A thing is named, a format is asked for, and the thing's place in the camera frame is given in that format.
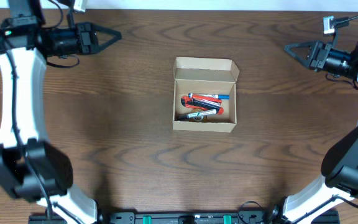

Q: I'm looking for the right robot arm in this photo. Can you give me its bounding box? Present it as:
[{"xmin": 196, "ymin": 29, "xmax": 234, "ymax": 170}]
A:
[{"xmin": 266, "ymin": 40, "xmax": 358, "ymax": 223}]

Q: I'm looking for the orange utility knife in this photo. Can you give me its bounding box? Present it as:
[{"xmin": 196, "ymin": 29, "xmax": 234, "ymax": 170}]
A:
[{"xmin": 180, "ymin": 95, "xmax": 224, "ymax": 115}]

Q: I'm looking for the clear tape roll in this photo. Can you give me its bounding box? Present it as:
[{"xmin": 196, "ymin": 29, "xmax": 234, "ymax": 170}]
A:
[{"xmin": 191, "ymin": 108, "xmax": 204, "ymax": 122}]

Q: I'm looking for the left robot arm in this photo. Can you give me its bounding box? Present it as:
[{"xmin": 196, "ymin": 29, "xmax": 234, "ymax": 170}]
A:
[{"xmin": 0, "ymin": 0, "xmax": 122, "ymax": 223}]

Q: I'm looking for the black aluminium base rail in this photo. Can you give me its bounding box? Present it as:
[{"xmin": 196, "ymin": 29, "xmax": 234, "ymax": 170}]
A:
[{"xmin": 28, "ymin": 210, "xmax": 340, "ymax": 224}]

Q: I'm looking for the black green whiteboard marker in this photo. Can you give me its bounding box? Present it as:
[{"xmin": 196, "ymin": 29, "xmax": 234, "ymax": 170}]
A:
[{"xmin": 177, "ymin": 109, "xmax": 217, "ymax": 121}]

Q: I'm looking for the blue whiteboard marker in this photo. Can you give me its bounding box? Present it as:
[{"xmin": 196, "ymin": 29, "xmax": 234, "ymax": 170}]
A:
[{"xmin": 188, "ymin": 93, "xmax": 230, "ymax": 100}]

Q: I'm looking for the left black cable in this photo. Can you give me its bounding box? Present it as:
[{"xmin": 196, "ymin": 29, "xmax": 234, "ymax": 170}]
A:
[{"xmin": 0, "ymin": 0, "xmax": 83, "ymax": 224}]

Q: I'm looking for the cardboard box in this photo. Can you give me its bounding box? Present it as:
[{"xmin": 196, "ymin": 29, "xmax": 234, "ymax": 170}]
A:
[{"xmin": 172, "ymin": 57, "xmax": 239, "ymax": 133}]

